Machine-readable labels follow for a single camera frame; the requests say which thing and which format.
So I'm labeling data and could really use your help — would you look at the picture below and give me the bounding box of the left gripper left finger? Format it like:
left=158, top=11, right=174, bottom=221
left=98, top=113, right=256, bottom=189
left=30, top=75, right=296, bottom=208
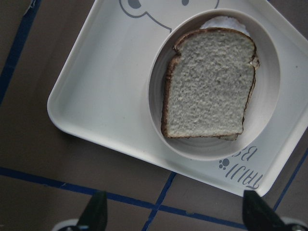
left=77, top=191, right=107, bottom=231

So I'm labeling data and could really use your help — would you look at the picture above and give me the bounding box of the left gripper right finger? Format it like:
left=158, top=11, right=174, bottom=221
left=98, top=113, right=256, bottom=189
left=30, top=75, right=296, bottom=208
left=242, top=190, right=285, bottom=231

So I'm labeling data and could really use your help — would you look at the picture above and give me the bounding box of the cream round plate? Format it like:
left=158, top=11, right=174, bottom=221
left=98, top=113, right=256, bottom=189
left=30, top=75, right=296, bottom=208
left=148, top=9, right=282, bottom=161

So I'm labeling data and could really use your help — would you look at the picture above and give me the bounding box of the bread slice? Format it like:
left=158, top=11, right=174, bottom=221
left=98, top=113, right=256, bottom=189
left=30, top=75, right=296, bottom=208
left=161, top=27, right=257, bottom=138
left=218, top=54, right=260, bottom=141

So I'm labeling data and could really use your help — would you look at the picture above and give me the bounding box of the bread slice on plate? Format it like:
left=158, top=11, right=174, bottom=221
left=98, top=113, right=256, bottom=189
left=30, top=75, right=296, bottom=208
left=218, top=54, right=260, bottom=141

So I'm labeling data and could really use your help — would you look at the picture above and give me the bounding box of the cream bear tray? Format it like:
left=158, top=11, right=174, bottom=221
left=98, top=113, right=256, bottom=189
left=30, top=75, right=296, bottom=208
left=47, top=0, right=308, bottom=195

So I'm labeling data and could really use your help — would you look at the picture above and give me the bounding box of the fried egg toy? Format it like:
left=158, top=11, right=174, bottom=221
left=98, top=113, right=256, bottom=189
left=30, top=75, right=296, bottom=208
left=200, top=16, right=250, bottom=36

